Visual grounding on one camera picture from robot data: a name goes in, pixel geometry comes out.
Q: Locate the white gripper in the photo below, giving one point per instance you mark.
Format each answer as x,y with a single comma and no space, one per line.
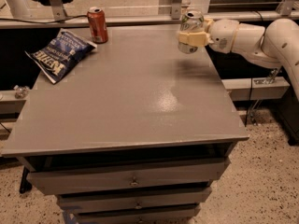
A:
221,34

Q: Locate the green white 7up can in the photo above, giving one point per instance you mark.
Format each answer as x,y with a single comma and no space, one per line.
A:
191,22

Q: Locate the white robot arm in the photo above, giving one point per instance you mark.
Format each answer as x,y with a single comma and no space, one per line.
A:
272,47

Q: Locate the red orange soda can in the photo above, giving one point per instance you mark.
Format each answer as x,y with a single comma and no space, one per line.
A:
97,21

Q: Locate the blue chip bag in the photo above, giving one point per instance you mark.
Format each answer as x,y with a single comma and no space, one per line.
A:
61,55

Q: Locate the grey drawer cabinet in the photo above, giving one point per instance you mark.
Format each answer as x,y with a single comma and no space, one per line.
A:
136,99

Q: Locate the bottom grey drawer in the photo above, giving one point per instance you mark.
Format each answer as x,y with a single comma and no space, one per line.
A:
130,216

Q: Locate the grey drawer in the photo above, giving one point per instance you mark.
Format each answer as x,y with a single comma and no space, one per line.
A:
130,216
128,176
134,200

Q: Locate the small crumpled clear object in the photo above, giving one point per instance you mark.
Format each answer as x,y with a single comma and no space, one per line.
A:
21,92

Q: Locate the top grey drawer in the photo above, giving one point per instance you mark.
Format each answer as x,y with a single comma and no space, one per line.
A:
128,176

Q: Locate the middle grey drawer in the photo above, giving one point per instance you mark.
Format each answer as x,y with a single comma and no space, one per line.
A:
134,200

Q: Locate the grey metal rail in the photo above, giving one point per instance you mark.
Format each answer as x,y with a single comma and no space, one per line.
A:
81,20

